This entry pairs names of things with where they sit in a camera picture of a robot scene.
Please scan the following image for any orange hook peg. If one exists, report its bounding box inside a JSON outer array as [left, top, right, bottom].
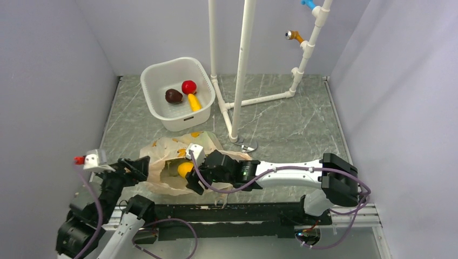
[[285, 30, 304, 44]]

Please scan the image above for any translucent orange plastic bag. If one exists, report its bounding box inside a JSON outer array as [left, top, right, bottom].
[[140, 131, 251, 196]]

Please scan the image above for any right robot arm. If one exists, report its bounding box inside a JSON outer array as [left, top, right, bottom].
[[185, 146, 360, 224]]

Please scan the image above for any white plastic basket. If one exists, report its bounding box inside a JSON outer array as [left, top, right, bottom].
[[140, 57, 215, 132]]

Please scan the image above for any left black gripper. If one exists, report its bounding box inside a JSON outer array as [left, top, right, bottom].
[[95, 154, 150, 221]]

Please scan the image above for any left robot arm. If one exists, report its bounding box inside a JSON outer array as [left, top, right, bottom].
[[56, 154, 150, 258]]

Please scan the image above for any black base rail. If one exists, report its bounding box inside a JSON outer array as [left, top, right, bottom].
[[123, 195, 332, 243]]

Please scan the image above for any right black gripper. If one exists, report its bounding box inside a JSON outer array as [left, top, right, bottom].
[[186, 155, 234, 195]]

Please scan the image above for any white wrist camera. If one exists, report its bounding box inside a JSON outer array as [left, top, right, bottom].
[[73, 149, 107, 172], [185, 143, 206, 166]]

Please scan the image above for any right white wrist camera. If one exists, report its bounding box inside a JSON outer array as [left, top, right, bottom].
[[185, 143, 206, 166]]

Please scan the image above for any yellow fake lemon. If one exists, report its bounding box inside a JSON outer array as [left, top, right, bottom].
[[177, 162, 194, 179]]

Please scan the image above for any blue hook peg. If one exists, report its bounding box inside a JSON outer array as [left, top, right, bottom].
[[301, 0, 316, 10]]

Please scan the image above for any silver combination wrench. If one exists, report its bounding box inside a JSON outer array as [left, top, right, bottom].
[[214, 194, 228, 208]]

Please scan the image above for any red fake apple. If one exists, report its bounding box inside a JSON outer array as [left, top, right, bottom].
[[181, 80, 197, 95]]

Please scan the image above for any yellow fake corn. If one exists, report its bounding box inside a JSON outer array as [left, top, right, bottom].
[[187, 94, 202, 112]]

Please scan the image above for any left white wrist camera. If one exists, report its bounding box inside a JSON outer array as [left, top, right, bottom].
[[73, 149, 107, 172]]

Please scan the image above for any white PVC pipe frame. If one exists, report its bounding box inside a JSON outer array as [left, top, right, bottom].
[[208, 0, 333, 145]]

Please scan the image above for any red-handled adjustable wrench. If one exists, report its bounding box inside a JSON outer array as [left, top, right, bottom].
[[239, 140, 258, 153]]

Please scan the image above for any dark brown fake fruit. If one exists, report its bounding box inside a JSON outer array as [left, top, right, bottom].
[[165, 88, 183, 105]]

